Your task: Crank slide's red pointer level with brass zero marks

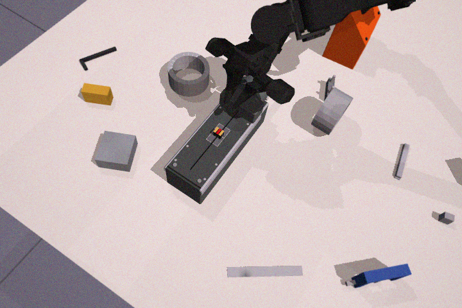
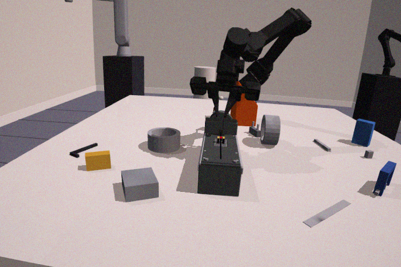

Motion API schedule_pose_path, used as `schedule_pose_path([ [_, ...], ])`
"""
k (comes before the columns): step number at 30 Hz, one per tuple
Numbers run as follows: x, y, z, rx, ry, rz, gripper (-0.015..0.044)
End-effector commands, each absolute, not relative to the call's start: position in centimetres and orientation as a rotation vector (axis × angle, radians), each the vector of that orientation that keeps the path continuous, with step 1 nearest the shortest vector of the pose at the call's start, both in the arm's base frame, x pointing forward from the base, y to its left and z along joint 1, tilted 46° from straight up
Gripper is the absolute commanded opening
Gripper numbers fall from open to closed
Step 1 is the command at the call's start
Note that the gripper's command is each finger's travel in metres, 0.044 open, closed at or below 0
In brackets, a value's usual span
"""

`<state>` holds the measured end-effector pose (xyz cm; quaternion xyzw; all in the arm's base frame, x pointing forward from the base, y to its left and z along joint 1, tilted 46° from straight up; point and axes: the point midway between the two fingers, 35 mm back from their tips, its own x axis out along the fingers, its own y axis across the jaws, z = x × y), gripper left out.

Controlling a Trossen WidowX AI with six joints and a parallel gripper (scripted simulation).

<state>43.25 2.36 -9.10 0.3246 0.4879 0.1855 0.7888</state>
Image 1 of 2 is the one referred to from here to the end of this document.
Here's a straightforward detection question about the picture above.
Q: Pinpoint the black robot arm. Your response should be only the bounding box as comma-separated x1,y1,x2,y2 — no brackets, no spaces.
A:
228,0,416,76

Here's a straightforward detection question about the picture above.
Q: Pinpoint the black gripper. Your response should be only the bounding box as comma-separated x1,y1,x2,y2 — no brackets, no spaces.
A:
205,34,295,110

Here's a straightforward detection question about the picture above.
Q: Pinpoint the black l-shaped bar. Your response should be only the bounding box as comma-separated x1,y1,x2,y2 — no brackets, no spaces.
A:
80,47,117,71

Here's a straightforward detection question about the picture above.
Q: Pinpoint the grey hollow cylinder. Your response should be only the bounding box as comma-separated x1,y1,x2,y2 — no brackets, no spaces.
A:
167,52,210,97
311,87,353,135

